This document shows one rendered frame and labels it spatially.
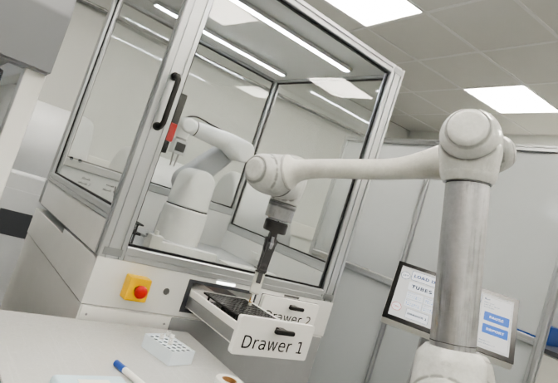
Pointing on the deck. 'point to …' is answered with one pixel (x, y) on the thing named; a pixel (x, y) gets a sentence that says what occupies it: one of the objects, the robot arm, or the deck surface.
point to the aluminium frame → (68, 194)
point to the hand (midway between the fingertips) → (256, 282)
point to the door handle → (168, 101)
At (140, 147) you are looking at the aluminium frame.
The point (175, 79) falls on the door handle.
